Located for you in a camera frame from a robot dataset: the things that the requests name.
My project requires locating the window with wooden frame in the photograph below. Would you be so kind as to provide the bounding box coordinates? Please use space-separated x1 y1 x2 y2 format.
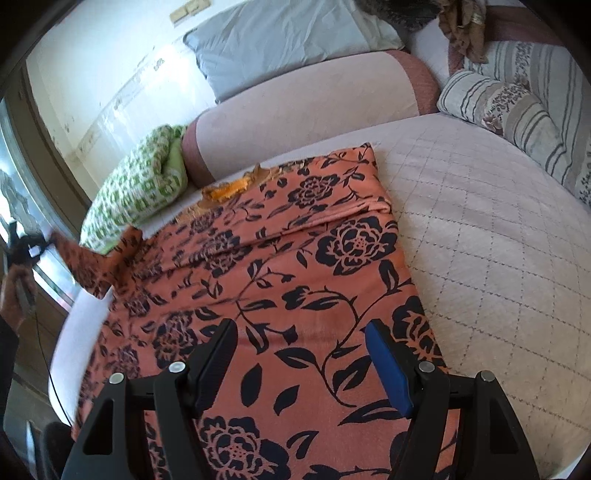
0 69 93 315

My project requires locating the grey pillow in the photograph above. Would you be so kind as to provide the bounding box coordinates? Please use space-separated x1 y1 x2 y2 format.
184 0 407 104

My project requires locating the pink bolster cushion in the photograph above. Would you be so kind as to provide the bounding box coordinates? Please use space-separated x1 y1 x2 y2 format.
181 48 439 185

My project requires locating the orange black floral cloth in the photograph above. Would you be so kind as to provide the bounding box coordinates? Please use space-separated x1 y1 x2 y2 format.
53 143 462 480

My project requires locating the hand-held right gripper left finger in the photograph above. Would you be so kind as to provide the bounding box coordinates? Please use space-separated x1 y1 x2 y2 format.
60 318 238 480

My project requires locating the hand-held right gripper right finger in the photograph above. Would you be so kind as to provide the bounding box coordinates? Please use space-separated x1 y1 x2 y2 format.
364 319 541 480

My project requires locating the large striped floral cushion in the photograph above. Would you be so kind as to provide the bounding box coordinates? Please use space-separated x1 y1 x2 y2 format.
463 41 591 208

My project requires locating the brown crumpled cloth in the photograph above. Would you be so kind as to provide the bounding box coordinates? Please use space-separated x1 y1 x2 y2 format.
438 0 490 65

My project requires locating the dark furry cloth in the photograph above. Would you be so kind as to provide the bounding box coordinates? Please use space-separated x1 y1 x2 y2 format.
355 0 444 33

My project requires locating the black cable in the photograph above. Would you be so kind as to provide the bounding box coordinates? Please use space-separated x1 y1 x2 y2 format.
30 305 72 428

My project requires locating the lilac quilted bed cover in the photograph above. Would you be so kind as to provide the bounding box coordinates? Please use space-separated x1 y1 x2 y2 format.
46 113 591 480

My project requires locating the small striped floral cushion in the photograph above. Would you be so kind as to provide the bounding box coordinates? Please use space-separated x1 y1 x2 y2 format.
436 69 573 185

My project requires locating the maroon padded bed backrest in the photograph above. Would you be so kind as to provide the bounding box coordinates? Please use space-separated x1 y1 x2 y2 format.
448 8 525 63

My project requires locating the green patterned pillow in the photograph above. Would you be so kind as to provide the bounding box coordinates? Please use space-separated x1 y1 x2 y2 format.
79 124 189 254

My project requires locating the person's left hand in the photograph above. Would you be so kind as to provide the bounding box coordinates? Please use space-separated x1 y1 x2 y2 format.
0 267 35 330

